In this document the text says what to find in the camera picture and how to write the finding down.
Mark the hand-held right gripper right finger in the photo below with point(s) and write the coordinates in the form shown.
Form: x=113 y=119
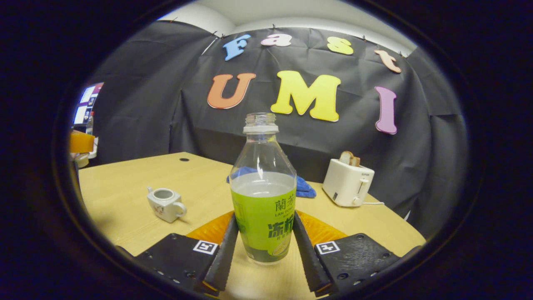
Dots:
x=308 y=258

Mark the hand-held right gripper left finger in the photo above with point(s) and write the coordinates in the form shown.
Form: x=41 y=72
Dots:
x=222 y=258

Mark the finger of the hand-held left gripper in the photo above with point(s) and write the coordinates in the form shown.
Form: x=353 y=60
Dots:
x=81 y=141

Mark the white teacup lid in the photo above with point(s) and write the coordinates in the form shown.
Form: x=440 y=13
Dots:
x=81 y=159

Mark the green label water bottle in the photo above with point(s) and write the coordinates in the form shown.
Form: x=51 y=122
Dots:
x=264 y=196

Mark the white ceramic teacup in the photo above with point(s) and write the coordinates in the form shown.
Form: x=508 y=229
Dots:
x=166 y=207

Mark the red-capped plastic bottle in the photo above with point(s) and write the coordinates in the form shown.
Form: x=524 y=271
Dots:
x=90 y=125

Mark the computer monitor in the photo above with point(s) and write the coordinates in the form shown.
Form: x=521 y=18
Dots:
x=87 y=104

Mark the blue towel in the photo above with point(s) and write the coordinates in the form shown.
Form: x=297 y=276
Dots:
x=306 y=187

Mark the black backdrop cloth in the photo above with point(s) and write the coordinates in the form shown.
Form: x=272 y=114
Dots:
x=145 y=104

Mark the white toaster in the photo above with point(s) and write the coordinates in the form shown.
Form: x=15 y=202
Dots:
x=347 y=183

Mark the toasted bread slice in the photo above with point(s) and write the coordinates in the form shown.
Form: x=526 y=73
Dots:
x=349 y=158

